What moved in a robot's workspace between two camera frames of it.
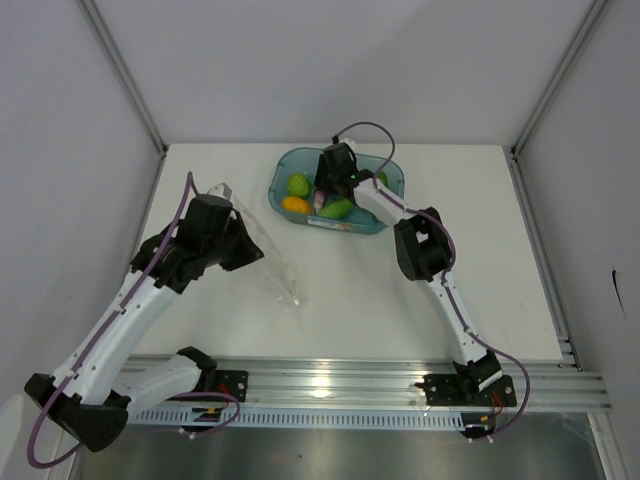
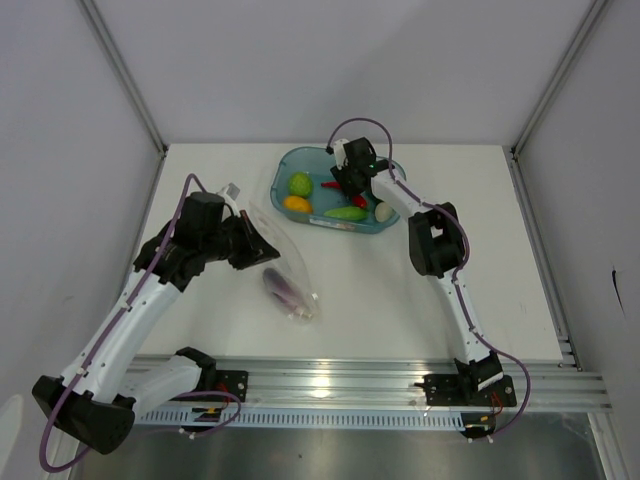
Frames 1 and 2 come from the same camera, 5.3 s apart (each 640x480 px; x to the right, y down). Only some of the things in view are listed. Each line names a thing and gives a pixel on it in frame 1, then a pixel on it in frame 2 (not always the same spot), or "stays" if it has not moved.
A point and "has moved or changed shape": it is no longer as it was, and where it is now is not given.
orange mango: (296, 204) stays
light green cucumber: (337, 209) has moved or changed shape
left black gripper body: (213, 250) stays
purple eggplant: (319, 199) → (287, 296)
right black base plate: (464, 390) stays
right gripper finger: (322, 174) → (341, 176)
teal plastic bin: (294, 202) stays
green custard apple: (299, 185) stays
